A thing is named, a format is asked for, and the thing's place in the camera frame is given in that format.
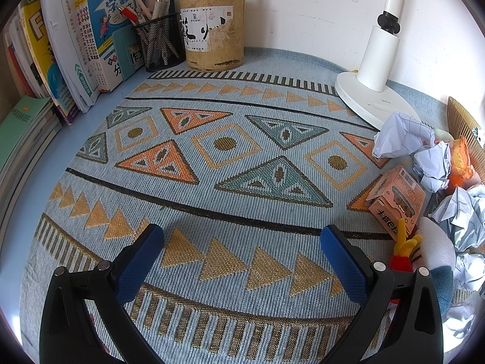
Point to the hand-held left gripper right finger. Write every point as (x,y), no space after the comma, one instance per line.
(343,261)

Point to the bamboo cylinder pen holder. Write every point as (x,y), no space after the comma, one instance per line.
(223,41)

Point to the round patterned woven mat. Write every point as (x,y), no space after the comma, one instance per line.
(235,204)

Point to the black mesh pen holder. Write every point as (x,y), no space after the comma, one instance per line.
(161,41)

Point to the stack of green books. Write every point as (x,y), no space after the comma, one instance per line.
(26,129)

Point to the bunch of pens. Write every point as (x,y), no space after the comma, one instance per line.
(159,5)

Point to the orange snack bag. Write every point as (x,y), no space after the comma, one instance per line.
(460,159)

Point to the white desk lamp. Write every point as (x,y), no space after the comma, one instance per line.
(379,57)

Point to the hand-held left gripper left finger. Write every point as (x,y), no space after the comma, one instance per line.
(138,258)

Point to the golden ribbed bowl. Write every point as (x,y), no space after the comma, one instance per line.
(460,115)

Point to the pink carton box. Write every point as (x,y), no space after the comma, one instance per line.
(398,197)

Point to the plush toy with plaid bow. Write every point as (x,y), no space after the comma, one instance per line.
(435,246)

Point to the paper ball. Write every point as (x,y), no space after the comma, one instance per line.
(432,170)
(403,134)
(460,212)
(470,273)
(460,318)

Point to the row of upright books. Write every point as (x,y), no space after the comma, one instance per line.
(68,38)

